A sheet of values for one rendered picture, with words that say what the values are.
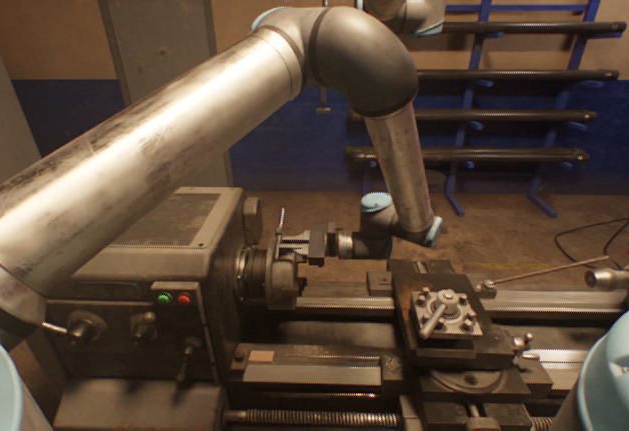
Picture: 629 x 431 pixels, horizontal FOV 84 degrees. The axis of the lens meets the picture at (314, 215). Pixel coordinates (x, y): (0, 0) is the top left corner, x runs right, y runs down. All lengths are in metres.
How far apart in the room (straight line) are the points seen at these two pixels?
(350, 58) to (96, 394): 1.29
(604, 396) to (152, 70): 4.34
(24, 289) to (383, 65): 0.49
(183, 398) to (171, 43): 3.58
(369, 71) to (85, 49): 4.35
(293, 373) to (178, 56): 3.57
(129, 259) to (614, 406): 1.03
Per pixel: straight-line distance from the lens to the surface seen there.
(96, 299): 1.20
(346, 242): 1.08
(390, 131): 0.63
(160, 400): 1.37
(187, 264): 1.03
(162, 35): 4.30
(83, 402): 1.49
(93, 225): 0.42
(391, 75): 0.55
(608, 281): 1.58
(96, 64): 4.73
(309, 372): 1.31
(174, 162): 0.44
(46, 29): 4.95
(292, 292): 1.16
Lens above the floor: 1.89
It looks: 29 degrees down
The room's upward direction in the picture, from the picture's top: straight up
